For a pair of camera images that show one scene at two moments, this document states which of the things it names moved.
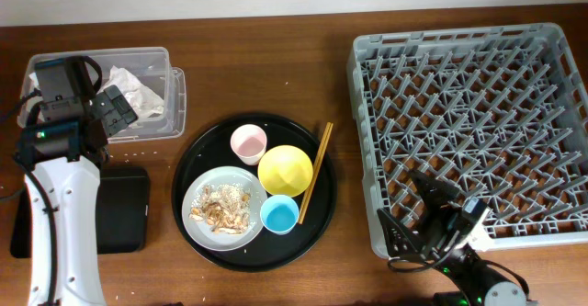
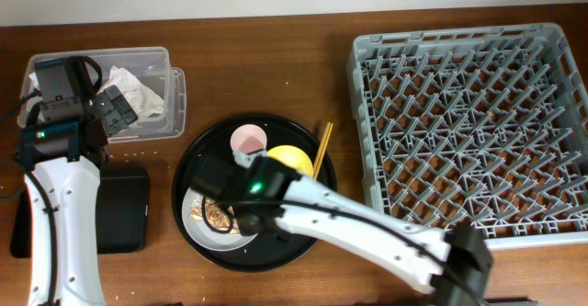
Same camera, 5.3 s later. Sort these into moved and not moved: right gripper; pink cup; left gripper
Moved: right gripper
Not moved: left gripper; pink cup
